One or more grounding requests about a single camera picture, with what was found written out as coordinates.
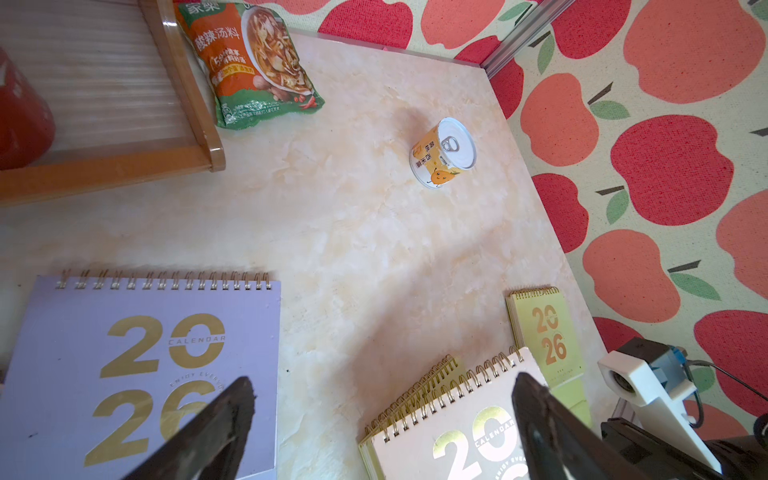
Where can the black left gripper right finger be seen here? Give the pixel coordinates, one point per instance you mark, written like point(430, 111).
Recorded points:
point(556, 444)

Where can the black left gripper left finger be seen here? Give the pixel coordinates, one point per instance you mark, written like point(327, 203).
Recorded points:
point(211, 445)

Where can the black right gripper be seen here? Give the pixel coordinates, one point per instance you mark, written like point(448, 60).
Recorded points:
point(739, 457)

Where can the pink calendar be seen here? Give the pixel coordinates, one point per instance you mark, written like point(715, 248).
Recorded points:
point(465, 428)

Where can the green calendar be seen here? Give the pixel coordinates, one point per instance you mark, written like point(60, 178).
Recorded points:
point(414, 396)
point(541, 322)

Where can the purple calendar centre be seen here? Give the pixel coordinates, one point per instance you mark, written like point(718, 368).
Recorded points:
point(106, 369)

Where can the small yellow pull-tab can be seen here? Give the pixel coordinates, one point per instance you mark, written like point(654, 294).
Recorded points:
point(443, 153)

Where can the wooden three-tier shelf rack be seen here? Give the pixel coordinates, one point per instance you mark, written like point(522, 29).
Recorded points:
point(119, 81)

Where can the red soda can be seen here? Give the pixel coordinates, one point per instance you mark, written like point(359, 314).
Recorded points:
point(27, 124)

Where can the green orange snack packet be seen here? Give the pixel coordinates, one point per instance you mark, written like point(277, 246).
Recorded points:
point(250, 59)

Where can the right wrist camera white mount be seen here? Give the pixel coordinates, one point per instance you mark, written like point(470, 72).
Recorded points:
point(651, 384)

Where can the right aluminium corner post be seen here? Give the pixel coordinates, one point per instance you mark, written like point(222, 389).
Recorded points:
point(532, 23)

